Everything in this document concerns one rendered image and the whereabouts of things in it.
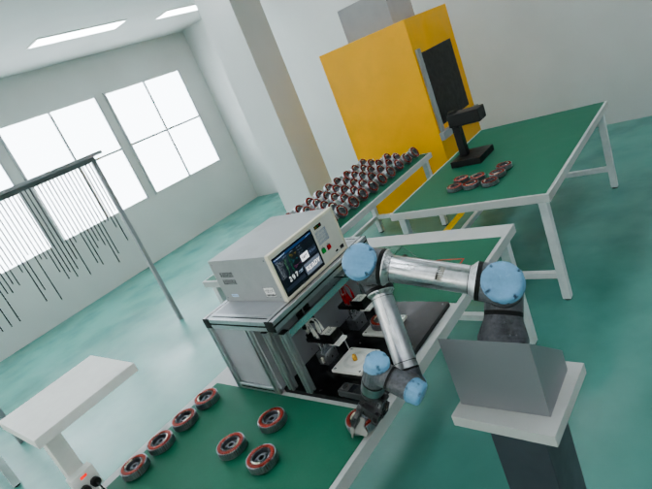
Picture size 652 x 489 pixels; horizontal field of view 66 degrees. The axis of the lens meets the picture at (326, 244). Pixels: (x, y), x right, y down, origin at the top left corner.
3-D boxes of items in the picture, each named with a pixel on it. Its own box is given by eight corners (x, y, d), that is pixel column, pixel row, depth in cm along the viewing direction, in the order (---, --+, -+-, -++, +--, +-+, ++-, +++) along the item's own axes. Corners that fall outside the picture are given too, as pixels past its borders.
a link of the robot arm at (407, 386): (432, 381, 152) (399, 365, 157) (426, 382, 142) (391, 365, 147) (421, 406, 152) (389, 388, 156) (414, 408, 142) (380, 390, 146)
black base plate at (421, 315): (450, 306, 219) (448, 301, 219) (378, 408, 176) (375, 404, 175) (364, 305, 251) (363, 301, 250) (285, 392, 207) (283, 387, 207)
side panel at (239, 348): (285, 390, 209) (253, 326, 199) (280, 395, 207) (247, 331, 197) (243, 382, 227) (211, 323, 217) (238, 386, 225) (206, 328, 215)
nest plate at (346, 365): (380, 351, 204) (379, 349, 203) (361, 375, 194) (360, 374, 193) (351, 349, 214) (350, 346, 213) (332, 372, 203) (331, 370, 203)
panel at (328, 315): (364, 300, 251) (342, 247, 241) (282, 389, 206) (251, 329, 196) (362, 300, 251) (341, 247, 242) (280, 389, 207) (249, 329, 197)
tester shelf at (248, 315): (369, 244, 232) (365, 235, 230) (276, 333, 186) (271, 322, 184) (301, 249, 261) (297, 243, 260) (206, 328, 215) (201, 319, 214)
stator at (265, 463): (261, 448, 180) (257, 440, 179) (285, 451, 174) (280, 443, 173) (243, 473, 172) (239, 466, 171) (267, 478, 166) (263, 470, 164)
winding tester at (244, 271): (347, 247, 225) (331, 206, 218) (288, 302, 195) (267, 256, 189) (287, 252, 251) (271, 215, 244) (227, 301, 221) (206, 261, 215)
